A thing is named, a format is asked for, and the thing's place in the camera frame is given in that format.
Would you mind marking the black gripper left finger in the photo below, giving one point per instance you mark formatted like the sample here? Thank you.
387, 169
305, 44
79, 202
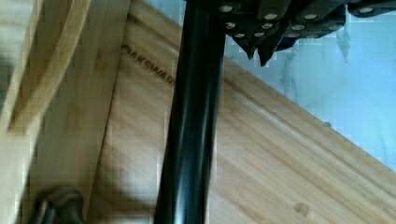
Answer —
247, 22

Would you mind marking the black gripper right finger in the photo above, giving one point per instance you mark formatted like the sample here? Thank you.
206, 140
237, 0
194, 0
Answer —
291, 20

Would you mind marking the wooden drawer with black handle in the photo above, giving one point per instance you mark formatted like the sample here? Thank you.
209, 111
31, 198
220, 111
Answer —
53, 119

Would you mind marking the bamboo cutting board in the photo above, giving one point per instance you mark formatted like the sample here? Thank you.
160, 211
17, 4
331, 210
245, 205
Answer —
273, 164

